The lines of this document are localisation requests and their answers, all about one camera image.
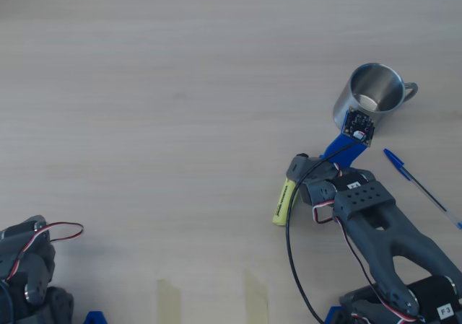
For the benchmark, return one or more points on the white-padded gripper finger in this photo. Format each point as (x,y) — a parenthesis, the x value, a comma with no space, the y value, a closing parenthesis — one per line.
(301,169)

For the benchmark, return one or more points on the yellow Stabilo highlighter pen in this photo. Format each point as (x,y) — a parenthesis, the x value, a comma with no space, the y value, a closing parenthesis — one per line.
(283,208)

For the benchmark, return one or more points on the blue ballpoint pen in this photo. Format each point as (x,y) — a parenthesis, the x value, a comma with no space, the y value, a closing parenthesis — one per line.
(393,158)

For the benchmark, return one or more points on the silver metal cup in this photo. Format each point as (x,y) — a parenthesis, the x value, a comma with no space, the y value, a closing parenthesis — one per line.
(346,100)

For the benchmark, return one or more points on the yellow masking tape strip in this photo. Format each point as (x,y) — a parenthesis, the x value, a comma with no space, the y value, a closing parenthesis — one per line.
(169,302)
(256,298)

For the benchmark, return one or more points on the grey arm without camera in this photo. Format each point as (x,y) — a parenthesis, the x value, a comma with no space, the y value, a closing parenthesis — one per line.
(36,259)

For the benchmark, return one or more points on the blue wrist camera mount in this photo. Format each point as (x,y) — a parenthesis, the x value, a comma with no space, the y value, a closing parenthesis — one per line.
(343,151)

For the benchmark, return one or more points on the grey arm with wrist camera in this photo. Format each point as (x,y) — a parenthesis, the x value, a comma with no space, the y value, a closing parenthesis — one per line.
(379,230)

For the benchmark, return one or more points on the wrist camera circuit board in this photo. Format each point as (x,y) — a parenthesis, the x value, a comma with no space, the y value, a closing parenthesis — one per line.
(357,125)

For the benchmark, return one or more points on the blue arm base plate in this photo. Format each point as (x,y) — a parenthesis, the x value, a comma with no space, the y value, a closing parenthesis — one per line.
(332,317)
(95,318)

